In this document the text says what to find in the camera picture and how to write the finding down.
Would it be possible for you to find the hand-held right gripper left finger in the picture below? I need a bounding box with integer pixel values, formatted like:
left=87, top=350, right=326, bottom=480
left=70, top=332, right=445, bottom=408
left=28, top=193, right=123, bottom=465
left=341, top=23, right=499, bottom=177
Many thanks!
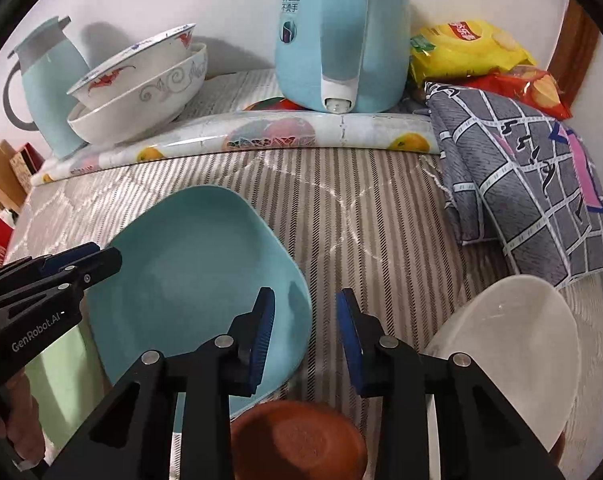
left=42, top=287, right=276, bottom=480

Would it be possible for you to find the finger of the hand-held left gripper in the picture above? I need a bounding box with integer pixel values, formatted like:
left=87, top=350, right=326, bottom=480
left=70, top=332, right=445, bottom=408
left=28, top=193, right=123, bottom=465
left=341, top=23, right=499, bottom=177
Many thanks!
left=0, top=246, right=123, bottom=322
left=0, top=242, right=102, bottom=292

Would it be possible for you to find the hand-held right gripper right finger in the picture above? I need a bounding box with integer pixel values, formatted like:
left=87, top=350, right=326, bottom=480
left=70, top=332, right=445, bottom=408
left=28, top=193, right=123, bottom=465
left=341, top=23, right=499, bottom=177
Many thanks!
left=335, top=288, right=567, bottom=480

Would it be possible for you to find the light blue plate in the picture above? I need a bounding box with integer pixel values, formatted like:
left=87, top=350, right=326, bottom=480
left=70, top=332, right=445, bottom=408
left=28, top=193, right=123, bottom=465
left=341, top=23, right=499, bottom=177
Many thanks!
left=84, top=185, right=313, bottom=418

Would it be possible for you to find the brown saucer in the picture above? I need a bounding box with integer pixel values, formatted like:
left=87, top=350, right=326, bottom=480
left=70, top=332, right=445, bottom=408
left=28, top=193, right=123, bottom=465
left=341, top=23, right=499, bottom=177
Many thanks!
left=230, top=400, right=368, bottom=480

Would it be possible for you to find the person's left hand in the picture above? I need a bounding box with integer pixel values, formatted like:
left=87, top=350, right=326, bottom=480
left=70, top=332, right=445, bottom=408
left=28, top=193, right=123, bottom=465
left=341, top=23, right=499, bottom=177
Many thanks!
left=0, top=374, right=48, bottom=467

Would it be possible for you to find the patterned brown box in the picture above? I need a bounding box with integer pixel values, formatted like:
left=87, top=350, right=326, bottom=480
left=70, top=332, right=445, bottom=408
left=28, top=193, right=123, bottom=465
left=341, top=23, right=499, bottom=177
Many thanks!
left=9, top=142, right=45, bottom=191

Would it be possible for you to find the striped grey quilt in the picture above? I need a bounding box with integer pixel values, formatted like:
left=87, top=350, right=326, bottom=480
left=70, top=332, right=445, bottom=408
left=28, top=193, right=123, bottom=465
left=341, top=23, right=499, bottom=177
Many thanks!
left=4, top=67, right=603, bottom=480

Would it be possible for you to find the white bowl grey scroll print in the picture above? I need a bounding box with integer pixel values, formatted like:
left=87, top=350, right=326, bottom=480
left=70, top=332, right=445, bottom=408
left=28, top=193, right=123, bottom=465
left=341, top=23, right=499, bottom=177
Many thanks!
left=66, top=42, right=208, bottom=145

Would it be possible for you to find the light blue thermos jug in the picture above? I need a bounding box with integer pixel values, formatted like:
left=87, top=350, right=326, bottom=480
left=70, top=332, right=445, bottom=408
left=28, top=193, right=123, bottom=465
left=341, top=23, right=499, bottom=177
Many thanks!
left=2, top=16, right=92, bottom=160

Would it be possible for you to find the fruit print table mat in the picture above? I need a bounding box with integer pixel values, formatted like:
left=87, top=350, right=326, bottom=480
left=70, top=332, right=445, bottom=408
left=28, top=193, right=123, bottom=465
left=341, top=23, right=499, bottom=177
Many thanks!
left=30, top=96, right=432, bottom=185

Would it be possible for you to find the white bowl red blue print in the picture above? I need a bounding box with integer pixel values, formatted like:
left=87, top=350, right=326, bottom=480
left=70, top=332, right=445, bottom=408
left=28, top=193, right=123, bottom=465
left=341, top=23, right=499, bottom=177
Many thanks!
left=66, top=23, right=197, bottom=111

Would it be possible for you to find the grey checked cloth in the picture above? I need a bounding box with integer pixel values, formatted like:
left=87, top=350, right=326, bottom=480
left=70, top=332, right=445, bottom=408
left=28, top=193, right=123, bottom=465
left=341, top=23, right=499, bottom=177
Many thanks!
left=424, top=81, right=603, bottom=288

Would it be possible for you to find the light blue electric kettle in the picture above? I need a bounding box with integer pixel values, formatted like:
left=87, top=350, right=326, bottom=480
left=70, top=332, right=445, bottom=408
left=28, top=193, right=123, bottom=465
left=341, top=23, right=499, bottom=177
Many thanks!
left=273, top=0, right=412, bottom=114

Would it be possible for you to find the red chip bag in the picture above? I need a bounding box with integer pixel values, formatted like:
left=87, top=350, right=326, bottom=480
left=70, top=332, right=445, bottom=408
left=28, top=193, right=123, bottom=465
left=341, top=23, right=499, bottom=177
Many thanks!
left=464, top=65, right=572, bottom=121

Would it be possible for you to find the yellow chip bag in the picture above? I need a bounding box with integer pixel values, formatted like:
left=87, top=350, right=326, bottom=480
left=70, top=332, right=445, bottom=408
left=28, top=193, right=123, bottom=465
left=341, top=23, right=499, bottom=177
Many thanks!
left=409, top=20, right=537, bottom=86

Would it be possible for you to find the wooden frame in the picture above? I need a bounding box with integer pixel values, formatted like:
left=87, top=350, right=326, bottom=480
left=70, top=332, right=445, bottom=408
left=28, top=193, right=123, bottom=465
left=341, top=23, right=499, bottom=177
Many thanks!
left=546, top=0, right=602, bottom=111

